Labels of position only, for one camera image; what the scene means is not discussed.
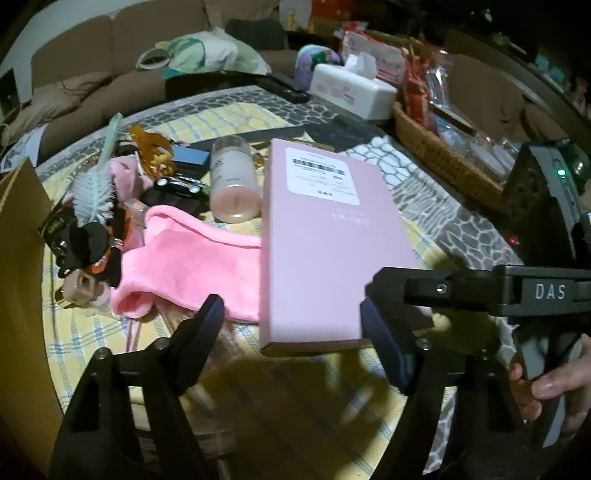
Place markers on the pink cloth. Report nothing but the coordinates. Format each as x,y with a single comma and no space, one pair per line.
184,258

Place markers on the black remote control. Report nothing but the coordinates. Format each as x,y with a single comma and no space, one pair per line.
286,88

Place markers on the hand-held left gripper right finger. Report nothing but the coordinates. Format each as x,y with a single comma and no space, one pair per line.
381,337

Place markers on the orange hair claw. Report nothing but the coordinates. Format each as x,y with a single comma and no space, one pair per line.
154,152

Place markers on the black bow hair clip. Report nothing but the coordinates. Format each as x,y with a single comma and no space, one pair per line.
87,244

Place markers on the black case with blue lid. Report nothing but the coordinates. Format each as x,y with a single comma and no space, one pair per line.
191,157

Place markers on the brown sofa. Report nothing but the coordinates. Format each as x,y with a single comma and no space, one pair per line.
83,55

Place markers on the brown padded chair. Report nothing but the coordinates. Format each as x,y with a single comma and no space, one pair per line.
480,87

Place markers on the brown folded blanket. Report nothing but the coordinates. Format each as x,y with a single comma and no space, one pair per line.
60,101

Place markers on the purple plush toy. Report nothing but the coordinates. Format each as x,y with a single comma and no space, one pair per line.
307,64

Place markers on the cardboard box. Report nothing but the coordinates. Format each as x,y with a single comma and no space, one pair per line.
23,277

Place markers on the red snack packets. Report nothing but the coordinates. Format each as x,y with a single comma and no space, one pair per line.
415,78

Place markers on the yellow and grey table cloth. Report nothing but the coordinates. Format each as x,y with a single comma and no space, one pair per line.
207,115

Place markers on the red and white packet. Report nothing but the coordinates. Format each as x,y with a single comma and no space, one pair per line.
369,46

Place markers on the floral tote bag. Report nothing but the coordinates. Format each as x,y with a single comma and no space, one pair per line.
207,53

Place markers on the white tissue box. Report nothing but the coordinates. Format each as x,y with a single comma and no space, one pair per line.
351,90

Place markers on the wicker basket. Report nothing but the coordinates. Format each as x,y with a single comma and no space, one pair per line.
438,152

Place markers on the pink box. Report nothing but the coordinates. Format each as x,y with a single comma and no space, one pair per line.
318,240

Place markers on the printed paper sheet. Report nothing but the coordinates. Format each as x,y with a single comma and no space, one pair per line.
18,147

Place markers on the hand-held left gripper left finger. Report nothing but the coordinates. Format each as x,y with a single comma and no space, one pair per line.
207,318

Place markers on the beige hair claw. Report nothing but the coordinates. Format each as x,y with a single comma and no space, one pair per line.
81,286

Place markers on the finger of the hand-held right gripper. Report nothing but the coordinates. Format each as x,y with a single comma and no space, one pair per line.
429,288

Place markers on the black nail file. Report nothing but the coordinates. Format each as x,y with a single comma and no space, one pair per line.
281,134

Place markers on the person's right hand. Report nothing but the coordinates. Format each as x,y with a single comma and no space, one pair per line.
554,387

